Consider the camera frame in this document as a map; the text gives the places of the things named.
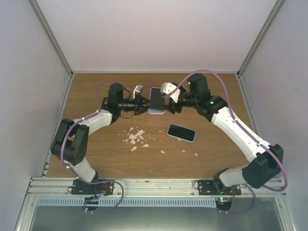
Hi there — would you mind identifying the phone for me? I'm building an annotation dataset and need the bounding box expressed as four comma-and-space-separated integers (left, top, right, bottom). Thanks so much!
167, 124, 196, 142
148, 87, 166, 115

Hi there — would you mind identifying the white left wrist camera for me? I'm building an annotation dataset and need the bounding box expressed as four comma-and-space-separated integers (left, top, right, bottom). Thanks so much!
133, 85, 143, 98

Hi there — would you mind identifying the grey slotted cable duct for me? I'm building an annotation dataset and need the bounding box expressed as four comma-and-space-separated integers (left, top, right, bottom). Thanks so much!
37, 197, 216, 208

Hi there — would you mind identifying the grey aluminium corner post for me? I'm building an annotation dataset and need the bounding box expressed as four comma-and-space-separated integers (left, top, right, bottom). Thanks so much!
236, 0, 285, 78

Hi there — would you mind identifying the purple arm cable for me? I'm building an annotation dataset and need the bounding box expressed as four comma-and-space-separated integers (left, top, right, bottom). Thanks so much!
61, 81, 135, 169
172, 69, 289, 192

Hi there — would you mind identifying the aluminium mounting rail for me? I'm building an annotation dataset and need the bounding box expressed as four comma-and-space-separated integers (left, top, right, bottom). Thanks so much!
26, 178, 285, 198

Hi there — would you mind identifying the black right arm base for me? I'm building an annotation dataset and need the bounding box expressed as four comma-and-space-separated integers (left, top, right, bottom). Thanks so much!
192, 180, 242, 196

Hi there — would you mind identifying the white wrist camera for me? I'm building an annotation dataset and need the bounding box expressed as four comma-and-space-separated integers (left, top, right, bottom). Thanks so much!
133, 85, 143, 98
160, 82, 187, 103

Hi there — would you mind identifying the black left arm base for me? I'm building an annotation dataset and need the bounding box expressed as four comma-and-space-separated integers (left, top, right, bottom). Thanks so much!
67, 179, 114, 195

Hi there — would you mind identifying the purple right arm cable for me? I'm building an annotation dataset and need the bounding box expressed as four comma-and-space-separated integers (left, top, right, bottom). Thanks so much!
172, 69, 289, 192

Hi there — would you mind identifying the grey left corner post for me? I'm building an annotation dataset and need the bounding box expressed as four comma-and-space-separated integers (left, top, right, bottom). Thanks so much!
28, 0, 74, 78

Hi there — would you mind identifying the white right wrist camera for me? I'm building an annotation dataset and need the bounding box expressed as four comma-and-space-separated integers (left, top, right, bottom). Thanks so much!
160, 82, 187, 103

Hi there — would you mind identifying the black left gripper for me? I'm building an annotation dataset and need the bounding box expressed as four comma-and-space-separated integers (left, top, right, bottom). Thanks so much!
118, 94, 156, 116

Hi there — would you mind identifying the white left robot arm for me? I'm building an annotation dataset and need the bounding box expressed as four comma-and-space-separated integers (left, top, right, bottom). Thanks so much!
51, 81, 150, 194

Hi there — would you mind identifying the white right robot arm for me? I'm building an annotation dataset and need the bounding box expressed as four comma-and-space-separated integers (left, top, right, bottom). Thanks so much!
160, 70, 288, 195

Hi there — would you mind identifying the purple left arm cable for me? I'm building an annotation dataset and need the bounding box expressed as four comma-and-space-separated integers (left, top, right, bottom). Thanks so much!
61, 81, 135, 169

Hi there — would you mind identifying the phone in blue case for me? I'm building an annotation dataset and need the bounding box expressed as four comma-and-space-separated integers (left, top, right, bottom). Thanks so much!
167, 124, 196, 142

